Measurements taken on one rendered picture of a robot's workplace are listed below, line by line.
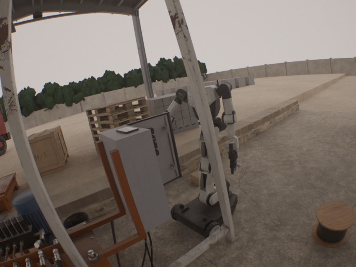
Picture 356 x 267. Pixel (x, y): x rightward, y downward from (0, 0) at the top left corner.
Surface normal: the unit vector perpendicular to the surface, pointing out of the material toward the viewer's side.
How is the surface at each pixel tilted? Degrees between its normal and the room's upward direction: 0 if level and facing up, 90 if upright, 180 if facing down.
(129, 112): 90
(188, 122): 90
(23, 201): 23
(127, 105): 90
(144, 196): 90
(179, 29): 100
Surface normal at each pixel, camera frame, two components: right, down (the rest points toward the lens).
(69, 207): 0.58, 0.07
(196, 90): -0.75, 0.44
